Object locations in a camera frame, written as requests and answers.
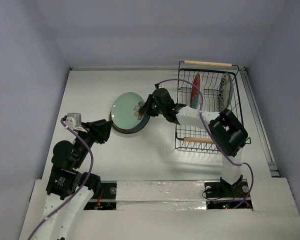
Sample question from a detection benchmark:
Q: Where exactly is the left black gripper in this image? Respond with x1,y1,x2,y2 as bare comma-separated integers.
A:
73,118,113,167

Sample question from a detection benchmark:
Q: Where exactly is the dark teal blossom plate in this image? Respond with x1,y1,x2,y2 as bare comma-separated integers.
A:
109,112,150,131

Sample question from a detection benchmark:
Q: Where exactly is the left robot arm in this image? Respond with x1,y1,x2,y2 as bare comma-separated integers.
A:
34,116,113,240

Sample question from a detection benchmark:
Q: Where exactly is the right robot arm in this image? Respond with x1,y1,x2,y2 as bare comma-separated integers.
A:
134,88,248,196

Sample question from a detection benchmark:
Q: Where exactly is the red and teal plate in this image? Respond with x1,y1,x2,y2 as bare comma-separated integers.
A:
190,72,202,109

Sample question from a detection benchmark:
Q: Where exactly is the grey tree pattern plate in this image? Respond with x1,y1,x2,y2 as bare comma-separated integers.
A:
217,72,234,112

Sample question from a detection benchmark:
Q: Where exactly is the silver foil strip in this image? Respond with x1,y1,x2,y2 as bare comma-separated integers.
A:
115,180,207,211

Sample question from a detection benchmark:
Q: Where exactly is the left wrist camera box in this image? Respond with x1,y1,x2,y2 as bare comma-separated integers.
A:
65,112,82,130

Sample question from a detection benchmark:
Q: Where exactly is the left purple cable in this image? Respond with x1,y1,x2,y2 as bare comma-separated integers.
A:
27,117,95,240

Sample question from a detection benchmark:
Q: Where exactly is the black wire dish rack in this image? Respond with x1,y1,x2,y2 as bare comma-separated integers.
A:
174,61,244,154

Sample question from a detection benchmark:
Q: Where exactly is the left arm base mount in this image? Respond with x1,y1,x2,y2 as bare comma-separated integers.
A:
84,181,117,211

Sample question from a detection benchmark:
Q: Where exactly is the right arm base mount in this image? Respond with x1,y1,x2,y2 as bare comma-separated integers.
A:
202,181,253,210

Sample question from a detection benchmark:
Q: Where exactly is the aluminium rail right side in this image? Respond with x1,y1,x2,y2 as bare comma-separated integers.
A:
239,67,281,178

